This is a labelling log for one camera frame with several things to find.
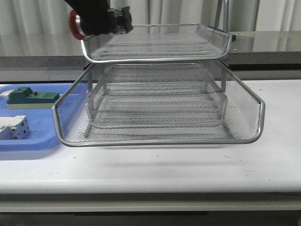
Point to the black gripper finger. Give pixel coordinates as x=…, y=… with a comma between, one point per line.
x=89, y=10

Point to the red emergency stop button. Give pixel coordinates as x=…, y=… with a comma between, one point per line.
x=115, y=21

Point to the silver mesh tray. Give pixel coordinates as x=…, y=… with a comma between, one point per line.
x=160, y=43
x=140, y=96
x=242, y=124

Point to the white pleated curtain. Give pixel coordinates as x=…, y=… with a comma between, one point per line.
x=51, y=16

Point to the white circuit breaker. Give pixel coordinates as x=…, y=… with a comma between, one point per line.
x=16, y=127

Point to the grey stone counter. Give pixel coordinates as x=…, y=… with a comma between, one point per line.
x=256, y=50

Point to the grey metal rack frame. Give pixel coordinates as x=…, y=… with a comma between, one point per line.
x=224, y=21

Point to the green and beige switch block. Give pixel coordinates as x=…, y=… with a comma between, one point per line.
x=26, y=98

